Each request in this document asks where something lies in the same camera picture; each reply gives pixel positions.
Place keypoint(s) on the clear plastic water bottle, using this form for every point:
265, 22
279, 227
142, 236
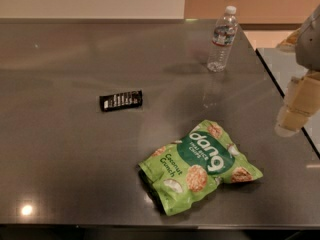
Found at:
222, 39

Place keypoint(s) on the black snack bar wrapper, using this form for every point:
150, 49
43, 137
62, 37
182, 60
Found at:
121, 101

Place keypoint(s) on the green rice chip bag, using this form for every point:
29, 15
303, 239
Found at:
186, 171

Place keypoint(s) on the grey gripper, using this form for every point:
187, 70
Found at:
310, 45

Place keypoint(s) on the grey side table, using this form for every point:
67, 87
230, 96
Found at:
285, 73

